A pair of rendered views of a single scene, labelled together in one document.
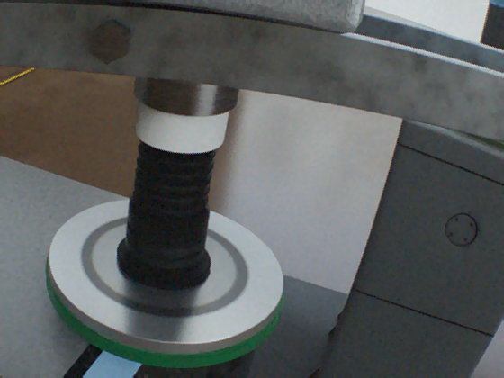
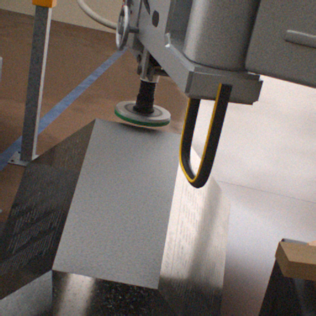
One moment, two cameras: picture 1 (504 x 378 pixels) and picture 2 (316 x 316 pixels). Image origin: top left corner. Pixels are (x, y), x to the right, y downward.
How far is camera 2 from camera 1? 2.38 m
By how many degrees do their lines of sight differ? 91
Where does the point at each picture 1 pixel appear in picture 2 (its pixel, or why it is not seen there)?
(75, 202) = (105, 131)
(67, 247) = (151, 118)
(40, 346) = (168, 134)
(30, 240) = (132, 137)
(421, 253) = not seen: outside the picture
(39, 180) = (98, 137)
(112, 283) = (157, 114)
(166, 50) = not seen: hidden behind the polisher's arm
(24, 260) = (142, 137)
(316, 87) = not seen: hidden behind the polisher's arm
